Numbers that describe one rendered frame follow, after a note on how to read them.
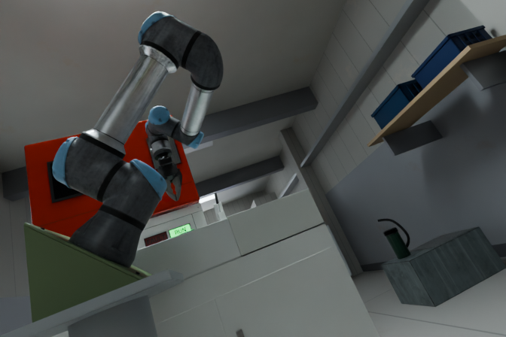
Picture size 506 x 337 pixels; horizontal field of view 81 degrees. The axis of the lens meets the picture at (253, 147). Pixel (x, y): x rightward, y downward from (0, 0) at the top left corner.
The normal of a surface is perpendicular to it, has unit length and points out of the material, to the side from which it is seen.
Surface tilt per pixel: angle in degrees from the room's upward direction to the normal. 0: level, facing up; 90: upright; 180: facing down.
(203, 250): 90
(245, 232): 90
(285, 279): 90
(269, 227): 90
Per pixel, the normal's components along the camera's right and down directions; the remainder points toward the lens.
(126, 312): 0.59, -0.52
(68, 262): 0.11, -0.43
